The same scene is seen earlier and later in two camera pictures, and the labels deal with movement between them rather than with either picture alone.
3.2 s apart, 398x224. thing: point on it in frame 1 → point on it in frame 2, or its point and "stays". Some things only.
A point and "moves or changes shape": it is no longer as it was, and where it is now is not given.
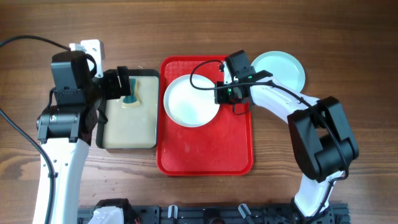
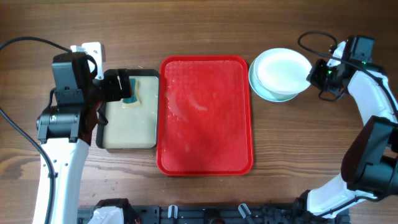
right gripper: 221,93 → 319,76
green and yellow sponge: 133,99 stays
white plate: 188,107 → 282,71
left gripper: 125,81 stays
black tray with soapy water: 132,127 stays
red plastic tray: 223,147 stays
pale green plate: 285,68 moves or changes shape
